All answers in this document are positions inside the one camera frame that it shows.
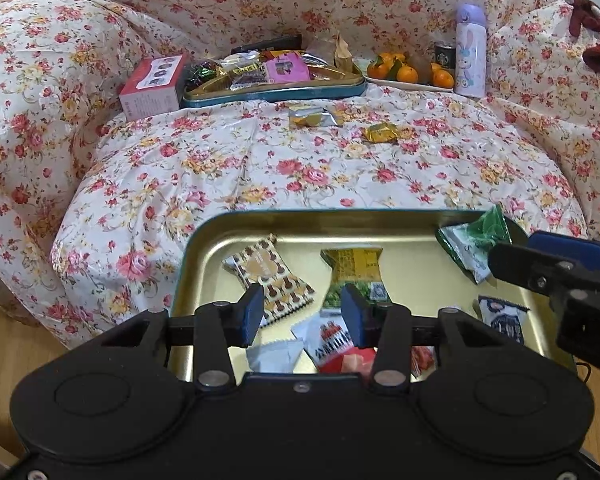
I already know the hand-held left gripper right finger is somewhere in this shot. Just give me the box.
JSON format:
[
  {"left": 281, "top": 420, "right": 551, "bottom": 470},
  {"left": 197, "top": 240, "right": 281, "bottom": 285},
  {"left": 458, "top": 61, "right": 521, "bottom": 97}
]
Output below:
[{"left": 341, "top": 284, "right": 503, "bottom": 393}]

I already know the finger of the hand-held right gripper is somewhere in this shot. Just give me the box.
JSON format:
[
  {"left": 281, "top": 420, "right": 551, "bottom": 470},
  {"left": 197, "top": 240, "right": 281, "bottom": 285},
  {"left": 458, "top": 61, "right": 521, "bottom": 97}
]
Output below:
[
  {"left": 526, "top": 231, "right": 600, "bottom": 275},
  {"left": 487, "top": 241, "right": 588, "bottom": 302}
]

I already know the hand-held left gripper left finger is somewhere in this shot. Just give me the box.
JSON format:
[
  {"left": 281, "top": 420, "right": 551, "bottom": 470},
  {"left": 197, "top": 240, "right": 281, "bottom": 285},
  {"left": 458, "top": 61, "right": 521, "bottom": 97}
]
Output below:
[{"left": 100, "top": 282, "right": 266, "bottom": 393}]

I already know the red white snack packet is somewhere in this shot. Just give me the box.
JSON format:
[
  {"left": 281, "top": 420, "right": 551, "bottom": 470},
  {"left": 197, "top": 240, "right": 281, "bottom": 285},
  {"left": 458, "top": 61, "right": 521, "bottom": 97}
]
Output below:
[{"left": 291, "top": 316, "right": 381, "bottom": 375}]

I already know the brown patterned snack packet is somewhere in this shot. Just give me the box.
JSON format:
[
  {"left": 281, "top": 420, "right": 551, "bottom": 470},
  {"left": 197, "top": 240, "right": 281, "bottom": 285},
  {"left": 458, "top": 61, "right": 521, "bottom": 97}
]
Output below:
[{"left": 221, "top": 234, "right": 316, "bottom": 329}]

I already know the yellow green snack packet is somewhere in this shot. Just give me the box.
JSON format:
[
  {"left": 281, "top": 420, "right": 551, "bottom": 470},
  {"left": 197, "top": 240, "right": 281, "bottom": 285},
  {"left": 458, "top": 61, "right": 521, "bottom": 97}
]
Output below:
[{"left": 320, "top": 246, "right": 392, "bottom": 317}]

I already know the green white snack packet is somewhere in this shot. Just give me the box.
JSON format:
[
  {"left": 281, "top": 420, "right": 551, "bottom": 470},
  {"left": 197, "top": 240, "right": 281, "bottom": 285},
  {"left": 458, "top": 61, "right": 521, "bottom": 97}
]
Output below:
[{"left": 436, "top": 205, "right": 512, "bottom": 285}]

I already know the blue white snack packet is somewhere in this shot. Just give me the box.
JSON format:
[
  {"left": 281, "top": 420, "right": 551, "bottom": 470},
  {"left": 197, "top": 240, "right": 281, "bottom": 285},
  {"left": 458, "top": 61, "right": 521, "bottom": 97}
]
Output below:
[{"left": 477, "top": 296, "right": 531, "bottom": 346}]

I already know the teal tin lid tray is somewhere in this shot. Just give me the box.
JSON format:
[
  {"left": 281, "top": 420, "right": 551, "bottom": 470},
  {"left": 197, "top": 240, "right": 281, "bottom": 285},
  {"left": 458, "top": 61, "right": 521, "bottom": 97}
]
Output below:
[{"left": 169, "top": 208, "right": 577, "bottom": 384}]

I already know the plain white snack packet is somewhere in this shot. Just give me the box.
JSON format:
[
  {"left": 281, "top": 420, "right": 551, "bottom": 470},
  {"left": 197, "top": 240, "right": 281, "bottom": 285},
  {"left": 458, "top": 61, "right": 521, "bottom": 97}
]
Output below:
[{"left": 246, "top": 338, "right": 305, "bottom": 375}]

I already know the small red snack packet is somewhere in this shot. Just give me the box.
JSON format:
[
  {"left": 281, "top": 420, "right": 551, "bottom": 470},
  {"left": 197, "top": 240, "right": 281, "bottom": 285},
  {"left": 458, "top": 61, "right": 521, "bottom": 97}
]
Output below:
[{"left": 410, "top": 346, "right": 437, "bottom": 379}]

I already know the gold wrapped candy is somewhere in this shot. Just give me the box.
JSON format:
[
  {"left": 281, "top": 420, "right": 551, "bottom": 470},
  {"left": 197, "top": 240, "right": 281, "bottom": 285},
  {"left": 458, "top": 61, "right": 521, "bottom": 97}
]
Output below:
[{"left": 362, "top": 122, "right": 401, "bottom": 144}]

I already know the silver yellow snack packet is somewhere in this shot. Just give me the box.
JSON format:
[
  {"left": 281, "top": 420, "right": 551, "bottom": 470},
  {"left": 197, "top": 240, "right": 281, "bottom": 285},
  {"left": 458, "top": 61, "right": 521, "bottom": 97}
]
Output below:
[{"left": 288, "top": 104, "right": 341, "bottom": 130}]

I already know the purple white water bottle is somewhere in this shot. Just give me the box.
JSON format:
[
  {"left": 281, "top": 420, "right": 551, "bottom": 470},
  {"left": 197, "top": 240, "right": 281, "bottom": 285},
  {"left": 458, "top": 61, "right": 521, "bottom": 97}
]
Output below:
[{"left": 453, "top": 4, "right": 488, "bottom": 98}]

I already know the teal tin with gold inside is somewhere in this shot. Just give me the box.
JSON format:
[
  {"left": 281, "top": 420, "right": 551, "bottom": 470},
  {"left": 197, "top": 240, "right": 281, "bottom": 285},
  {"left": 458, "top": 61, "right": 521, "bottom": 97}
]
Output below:
[{"left": 181, "top": 50, "right": 367, "bottom": 109}]

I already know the pile of mandarin oranges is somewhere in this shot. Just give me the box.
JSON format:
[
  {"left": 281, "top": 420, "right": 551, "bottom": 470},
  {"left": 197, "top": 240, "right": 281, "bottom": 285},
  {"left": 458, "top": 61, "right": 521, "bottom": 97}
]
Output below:
[{"left": 367, "top": 51, "right": 455, "bottom": 89}]

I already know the dark drink can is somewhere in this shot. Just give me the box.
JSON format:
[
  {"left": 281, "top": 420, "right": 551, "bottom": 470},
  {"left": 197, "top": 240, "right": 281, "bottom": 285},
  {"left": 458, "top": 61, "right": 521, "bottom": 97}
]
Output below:
[{"left": 434, "top": 41, "right": 456, "bottom": 69}]

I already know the clear packet with yellow label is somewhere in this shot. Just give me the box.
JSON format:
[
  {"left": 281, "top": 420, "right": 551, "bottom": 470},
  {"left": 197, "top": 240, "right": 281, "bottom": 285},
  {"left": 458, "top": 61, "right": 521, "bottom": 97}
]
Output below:
[{"left": 225, "top": 62, "right": 269, "bottom": 87}]

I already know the green foil candy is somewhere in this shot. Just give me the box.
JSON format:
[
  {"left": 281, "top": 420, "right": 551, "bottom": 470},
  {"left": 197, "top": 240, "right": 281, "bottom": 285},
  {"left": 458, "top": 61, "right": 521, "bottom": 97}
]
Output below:
[{"left": 192, "top": 60, "right": 219, "bottom": 86}]

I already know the red cardboard box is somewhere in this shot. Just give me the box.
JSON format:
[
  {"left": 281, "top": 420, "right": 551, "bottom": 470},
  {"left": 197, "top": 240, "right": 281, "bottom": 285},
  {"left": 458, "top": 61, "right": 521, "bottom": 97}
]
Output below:
[{"left": 118, "top": 53, "right": 190, "bottom": 122}]

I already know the pink snack packet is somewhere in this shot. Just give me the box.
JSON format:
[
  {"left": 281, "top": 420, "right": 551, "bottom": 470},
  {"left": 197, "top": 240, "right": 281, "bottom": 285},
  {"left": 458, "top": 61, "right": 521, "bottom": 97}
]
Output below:
[{"left": 264, "top": 54, "right": 311, "bottom": 82}]

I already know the brown paper snack packet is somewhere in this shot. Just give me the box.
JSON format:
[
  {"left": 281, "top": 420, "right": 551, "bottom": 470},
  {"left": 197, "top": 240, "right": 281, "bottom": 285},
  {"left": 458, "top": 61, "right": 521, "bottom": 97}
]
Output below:
[{"left": 305, "top": 32, "right": 354, "bottom": 69}]

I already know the long black packet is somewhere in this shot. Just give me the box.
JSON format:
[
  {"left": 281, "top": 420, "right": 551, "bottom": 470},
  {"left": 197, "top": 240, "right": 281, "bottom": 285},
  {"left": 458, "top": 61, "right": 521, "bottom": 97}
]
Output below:
[{"left": 230, "top": 35, "right": 303, "bottom": 55}]

